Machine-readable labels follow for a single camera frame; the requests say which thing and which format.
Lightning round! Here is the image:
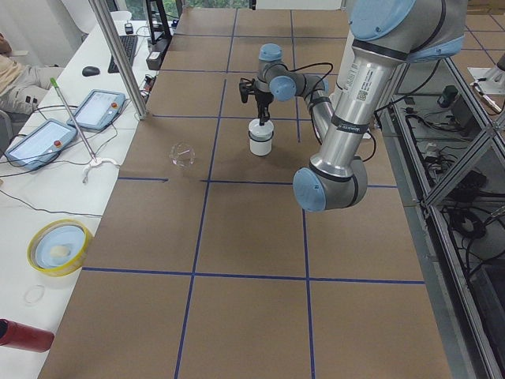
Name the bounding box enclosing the near blue teach pendant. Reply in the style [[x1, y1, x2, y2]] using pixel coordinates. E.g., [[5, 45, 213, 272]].
[[6, 118, 77, 170]]

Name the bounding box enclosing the yellow tape roll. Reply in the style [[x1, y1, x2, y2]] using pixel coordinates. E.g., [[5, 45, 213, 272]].
[[27, 219, 93, 277]]

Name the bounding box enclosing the black desktop box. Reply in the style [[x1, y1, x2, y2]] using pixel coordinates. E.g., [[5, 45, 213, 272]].
[[146, 39, 170, 71]]

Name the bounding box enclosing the black keyboard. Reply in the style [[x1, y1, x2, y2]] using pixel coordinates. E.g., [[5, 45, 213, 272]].
[[107, 34, 140, 74]]

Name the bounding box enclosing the aluminium frame post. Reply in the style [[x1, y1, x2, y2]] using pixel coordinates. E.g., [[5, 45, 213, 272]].
[[88, 0, 148, 120]]

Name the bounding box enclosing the white cup lid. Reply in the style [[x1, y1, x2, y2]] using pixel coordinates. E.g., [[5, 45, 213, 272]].
[[249, 118, 274, 142]]

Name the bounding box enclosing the clear plastic funnel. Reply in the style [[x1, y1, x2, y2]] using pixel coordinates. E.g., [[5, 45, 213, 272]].
[[170, 142, 196, 167]]

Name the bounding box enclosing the red cylinder bottle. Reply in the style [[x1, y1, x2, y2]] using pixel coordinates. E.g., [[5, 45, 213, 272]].
[[1, 319, 54, 352]]

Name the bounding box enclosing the metal rod with green tip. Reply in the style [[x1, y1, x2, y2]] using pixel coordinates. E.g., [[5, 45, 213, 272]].
[[50, 77, 98, 164]]

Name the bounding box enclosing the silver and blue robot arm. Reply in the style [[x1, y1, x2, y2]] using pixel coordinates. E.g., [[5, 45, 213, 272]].
[[254, 1, 468, 212]]

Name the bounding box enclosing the far blue teach pendant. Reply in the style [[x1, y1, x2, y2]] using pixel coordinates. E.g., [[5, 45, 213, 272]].
[[73, 89, 126, 132]]

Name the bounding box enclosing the blue teach pendant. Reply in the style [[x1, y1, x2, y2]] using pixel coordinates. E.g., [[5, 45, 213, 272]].
[[6, 118, 77, 170], [73, 89, 126, 132]]

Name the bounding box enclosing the white enamel cup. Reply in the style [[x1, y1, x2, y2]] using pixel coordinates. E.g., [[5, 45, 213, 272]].
[[249, 134, 273, 156]]

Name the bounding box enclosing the seated person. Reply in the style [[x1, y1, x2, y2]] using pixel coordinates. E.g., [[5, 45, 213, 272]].
[[1, 35, 64, 115]]

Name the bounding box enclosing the black computer mouse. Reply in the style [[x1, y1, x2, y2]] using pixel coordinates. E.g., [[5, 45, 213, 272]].
[[81, 66, 100, 77]]

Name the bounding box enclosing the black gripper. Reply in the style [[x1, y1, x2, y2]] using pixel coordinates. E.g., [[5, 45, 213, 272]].
[[255, 89, 272, 126]]

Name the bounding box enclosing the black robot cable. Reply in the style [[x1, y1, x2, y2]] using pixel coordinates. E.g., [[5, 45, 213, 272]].
[[283, 62, 335, 107]]

